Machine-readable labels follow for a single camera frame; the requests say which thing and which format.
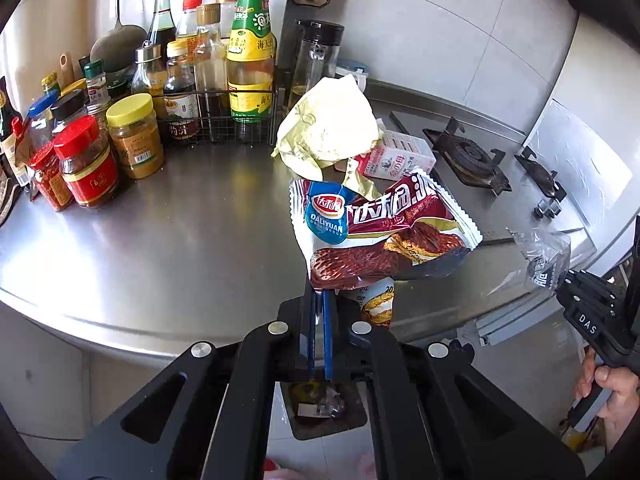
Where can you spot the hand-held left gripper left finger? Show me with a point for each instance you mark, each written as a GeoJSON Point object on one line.
{"type": "Point", "coordinates": [312, 350]}

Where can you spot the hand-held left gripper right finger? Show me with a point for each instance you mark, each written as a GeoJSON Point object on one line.
{"type": "Point", "coordinates": [329, 340]}

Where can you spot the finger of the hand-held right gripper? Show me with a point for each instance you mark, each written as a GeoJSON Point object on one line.
{"type": "Point", "coordinates": [597, 282]}
{"type": "Point", "coordinates": [585, 297]}

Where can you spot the clear plastic wrapper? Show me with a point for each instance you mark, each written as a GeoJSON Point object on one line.
{"type": "Point", "coordinates": [545, 260]}

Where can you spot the orange white pie wrapper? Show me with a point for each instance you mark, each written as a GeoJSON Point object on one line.
{"type": "Point", "coordinates": [379, 305]}

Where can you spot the dark grey trash bin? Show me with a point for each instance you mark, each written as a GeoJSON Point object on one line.
{"type": "Point", "coordinates": [330, 428]}

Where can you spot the maroon chocolate pie bag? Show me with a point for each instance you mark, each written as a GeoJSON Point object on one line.
{"type": "Point", "coordinates": [380, 220]}

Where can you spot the pink white milk carton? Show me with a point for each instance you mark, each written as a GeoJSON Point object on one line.
{"type": "Point", "coordinates": [400, 157]}

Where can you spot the person's right hand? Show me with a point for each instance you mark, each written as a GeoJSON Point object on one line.
{"type": "Point", "coordinates": [625, 395]}

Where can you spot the silver stove knob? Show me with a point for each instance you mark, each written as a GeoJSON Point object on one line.
{"type": "Point", "coordinates": [555, 206]}
{"type": "Point", "coordinates": [542, 209]}

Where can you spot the small black burner grate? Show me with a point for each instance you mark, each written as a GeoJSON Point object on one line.
{"type": "Point", "coordinates": [542, 175]}

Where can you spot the foil splash guard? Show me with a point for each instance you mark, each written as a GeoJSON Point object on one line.
{"type": "Point", "coordinates": [580, 160]}

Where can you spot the stainless steel gas cooktop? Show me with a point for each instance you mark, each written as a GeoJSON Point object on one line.
{"type": "Point", "coordinates": [480, 210]}

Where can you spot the large black burner grate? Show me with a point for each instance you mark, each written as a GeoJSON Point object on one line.
{"type": "Point", "coordinates": [467, 157]}

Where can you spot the yellow lid spice jar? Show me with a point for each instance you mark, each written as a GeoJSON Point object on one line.
{"type": "Point", "coordinates": [136, 140]}

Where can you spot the glass oil dispenser black lid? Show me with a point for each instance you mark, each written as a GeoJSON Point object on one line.
{"type": "Point", "coordinates": [312, 65]}

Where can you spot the small dark bottle yellow cap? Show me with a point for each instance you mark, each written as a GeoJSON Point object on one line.
{"type": "Point", "coordinates": [181, 90]}

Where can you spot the green label bottle yellow cap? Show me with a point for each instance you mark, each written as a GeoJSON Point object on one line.
{"type": "Point", "coordinates": [250, 60]}

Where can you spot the large red lid sauce jar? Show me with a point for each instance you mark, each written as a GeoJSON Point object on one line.
{"type": "Point", "coordinates": [87, 165]}

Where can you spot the clear bottle tan cap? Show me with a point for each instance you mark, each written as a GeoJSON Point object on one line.
{"type": "Point", "coordinates": [210, 70]}

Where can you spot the small red chili jar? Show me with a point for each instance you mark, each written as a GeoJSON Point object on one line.
{"type": "Point", "coordinates": [47, 180]}

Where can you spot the glass cruet metal cap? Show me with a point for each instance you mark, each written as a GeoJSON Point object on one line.
{"type": "Point", "coordinates": [149, 75]}

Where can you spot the woven trivet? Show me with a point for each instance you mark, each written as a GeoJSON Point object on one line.
{"type": "Point", "coordinates": [6, 205]}

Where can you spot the green cap spice shaker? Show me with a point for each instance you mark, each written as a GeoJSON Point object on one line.
{"type": "Point", "coordinates": [96, 82]}

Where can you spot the black lid jar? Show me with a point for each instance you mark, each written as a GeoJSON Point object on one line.
{"type": "Point", "coordinates": [70, 105]}

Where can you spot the clear bottle red cap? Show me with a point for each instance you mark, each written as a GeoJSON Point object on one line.
{"type": "Point", "coordinates": [189, 22]}

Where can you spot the low yellow lid jar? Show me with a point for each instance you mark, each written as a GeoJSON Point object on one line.
{"type": "Point", "coordinates": [74, 86]}

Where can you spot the blue lid plastic jar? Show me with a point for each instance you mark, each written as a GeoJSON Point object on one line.
{"type": "Point", "coordinates": [40, 115]}

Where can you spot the large dark ladle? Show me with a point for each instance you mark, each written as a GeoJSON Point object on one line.
{"type": "Point", "coordinates": [117, 47]}

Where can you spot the red sauce pouch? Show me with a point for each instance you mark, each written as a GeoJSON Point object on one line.
{"type": "Point", "coordinates": [19, 140]}

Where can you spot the tall dark soy sauce bottle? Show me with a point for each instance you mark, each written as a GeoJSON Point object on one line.
{"type": "Point", "coordinates": [161, 20]}

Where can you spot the small green yellow tin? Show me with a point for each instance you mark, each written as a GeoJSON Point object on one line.
{"type": "Point", "coordinates": [50, 82]}

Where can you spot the dark bottle with beige label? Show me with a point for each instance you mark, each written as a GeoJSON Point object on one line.
{"type": "Point", "coordinates": [9, 130]}

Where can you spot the large beige cutting board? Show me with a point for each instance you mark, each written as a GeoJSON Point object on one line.
{"type": "Point", "coordinates": [60, 15]}

